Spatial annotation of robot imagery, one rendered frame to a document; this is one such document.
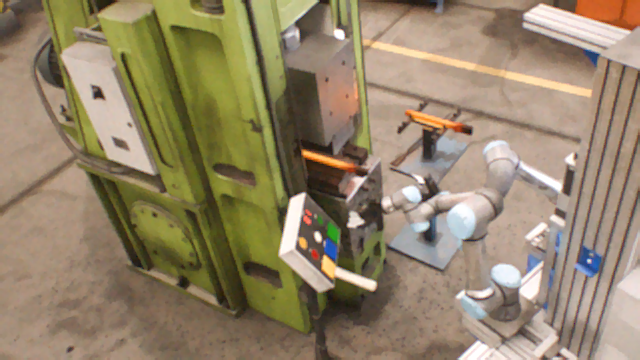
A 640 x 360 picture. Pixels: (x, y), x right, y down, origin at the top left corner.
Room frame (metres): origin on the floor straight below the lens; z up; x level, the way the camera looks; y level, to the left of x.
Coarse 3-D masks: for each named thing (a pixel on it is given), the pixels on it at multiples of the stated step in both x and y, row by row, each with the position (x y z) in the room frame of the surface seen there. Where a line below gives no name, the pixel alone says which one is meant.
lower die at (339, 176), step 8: (312, 152) 2.55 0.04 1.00; (320, 152) 2.55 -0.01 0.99; (304, 160) 2.50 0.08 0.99; (312, 160) 2.48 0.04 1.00; (344, 160) 2.45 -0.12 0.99; (352, 160) 2.44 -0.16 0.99; (312, 168) 2.43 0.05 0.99; (320, 168) 2.42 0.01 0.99; (328, 168) 2.41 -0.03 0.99; (336, 168) 2.39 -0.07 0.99; (312, 176) 2.37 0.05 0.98; (320, 176) 2.37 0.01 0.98; (328, 176) 2.36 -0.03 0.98; (336, 176) 2.34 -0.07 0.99; (344, 176) 2.33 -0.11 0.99; (352, 176) 2.39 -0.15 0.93; (328, 184) 2.31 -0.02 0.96; (336, 184) 2.29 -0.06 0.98; (344, 184) 2.32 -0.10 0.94
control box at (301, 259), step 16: (304, 208) 1.94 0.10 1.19; (288, 224) 1.87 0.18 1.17; (304, 224) 1.85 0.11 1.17; (320, 224) 1.92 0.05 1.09; (288, 240) 1.76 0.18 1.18; (288, 256) 1.70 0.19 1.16; (304, 256) 1.70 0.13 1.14; (320, 256) 1.76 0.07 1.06; (304, 272) 1.69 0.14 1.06; (320, 272) 1.68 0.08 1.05; (320, 288) 1.68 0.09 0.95
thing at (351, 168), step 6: (306, 156) 2.52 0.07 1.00; (312, 156) 2.50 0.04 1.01; (318, 156) 2.50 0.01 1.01; (330, 162) 2.43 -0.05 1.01; (336, 162) 2.42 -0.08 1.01; (342, 162) 2.42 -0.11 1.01; (348, 168) 2.36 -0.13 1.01; (354, 168) 2.35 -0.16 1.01; (360, 168) 2.34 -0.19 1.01; (360, 174) 2.33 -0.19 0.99; (366, 174) 2.31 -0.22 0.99
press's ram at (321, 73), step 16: (304, 32) 2.61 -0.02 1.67; (304, 48) 2.46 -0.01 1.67; (320, 48) 2.44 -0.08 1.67; (336, 48) 2.41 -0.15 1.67; (288, 64) 2.34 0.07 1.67; (304, 64) 2.32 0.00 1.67; (320, 64) 2.30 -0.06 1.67; (336, 64) 2.37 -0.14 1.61; (304, 80) 2.28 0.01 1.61; (320, 80) 2.26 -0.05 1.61; (336, 80) 2.36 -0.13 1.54; (352, 80) 2.46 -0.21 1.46; (304, 96) 2.29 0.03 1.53; (320, 96) 2.25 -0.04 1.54; (336, 96) 2.35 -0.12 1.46; (352, 96) 2.45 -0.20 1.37; (304, 112) 2.30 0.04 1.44; (320, 112) 2.24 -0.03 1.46; (336, 112) 2.33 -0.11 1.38; (352, 112) 2.44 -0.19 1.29; (304, 128) 2.31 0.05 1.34; (320, 128) 2.25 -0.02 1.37; (336, 128) 2.32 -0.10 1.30
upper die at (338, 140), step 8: (352, 120) 2.43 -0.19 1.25; (344, 128) 2.37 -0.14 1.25; (352, 128) 2.43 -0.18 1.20; (336, 136) 2.31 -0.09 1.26; (344, 136) 2.37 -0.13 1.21; (304, 144) 2.38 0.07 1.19; (312, 144) 2.35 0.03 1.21; (320, 144) 2.32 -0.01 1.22; (328, 144) 2.29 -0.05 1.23; (336, 144) 2.30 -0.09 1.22; (328, 152) 2.30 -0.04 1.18; (336, 152) 2.30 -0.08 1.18
